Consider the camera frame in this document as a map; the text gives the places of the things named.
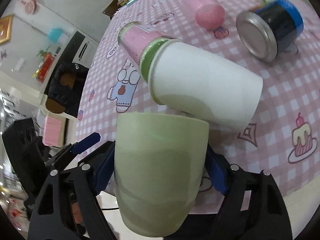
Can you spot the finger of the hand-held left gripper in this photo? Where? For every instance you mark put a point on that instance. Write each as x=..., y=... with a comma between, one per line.
x=85, y=142

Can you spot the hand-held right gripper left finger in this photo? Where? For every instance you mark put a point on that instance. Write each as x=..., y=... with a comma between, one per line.
x=103, y=173

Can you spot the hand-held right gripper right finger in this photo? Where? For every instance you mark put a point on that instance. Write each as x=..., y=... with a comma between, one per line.
x=217, y=173

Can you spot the light green cup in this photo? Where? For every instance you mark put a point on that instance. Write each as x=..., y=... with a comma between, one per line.
x=160, y=170

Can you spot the white cup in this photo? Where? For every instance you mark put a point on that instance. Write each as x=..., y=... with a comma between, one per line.
x=202, y=82

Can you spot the pink nested cup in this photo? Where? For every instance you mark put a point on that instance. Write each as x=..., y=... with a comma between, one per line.
x=140, y=43

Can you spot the pink cushion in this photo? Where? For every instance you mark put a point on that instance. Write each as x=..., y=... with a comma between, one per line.
x=52, y=130

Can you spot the brown wooden chair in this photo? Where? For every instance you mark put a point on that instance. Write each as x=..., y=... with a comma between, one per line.
x=53, y=106

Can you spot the black jacket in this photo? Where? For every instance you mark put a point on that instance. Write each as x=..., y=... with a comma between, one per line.
x=66, y=85

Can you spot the red hanging decoration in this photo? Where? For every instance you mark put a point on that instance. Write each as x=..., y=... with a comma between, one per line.
x=45, y=65

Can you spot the pink checked tablecloth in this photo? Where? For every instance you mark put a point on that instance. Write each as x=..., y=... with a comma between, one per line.
x=280, y=97

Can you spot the light blue plastic object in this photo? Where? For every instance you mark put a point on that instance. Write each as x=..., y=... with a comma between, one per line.
x=56, y=35

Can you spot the gold framed picture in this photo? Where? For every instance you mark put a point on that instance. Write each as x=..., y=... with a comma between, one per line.
x=5, y=28

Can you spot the glass jar with metal lid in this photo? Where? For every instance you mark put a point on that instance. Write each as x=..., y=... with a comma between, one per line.
x=270, y=27

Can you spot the pink round wall hanger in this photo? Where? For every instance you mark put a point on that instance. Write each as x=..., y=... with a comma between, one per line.
x=31, y=5

